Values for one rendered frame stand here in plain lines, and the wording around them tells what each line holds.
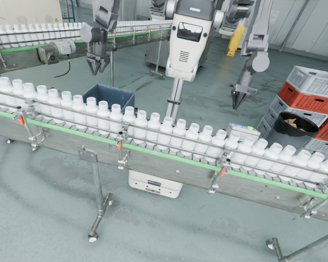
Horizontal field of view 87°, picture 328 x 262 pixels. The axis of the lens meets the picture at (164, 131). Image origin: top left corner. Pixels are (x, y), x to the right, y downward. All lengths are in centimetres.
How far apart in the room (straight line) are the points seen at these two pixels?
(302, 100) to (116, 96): 239
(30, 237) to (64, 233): 23
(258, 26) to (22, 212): 200
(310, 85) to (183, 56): 198
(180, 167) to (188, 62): 70
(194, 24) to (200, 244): 164
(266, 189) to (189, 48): 90
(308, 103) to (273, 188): 215
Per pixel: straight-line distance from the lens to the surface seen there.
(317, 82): 289
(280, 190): 101
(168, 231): 172
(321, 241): 162
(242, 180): 92
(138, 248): 165
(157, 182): 164
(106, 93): 149
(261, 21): 80
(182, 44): 121
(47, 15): 494
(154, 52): 476
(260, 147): 84
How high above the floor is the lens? 158
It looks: 38 degrees down
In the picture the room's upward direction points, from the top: 12 degrees clockwise
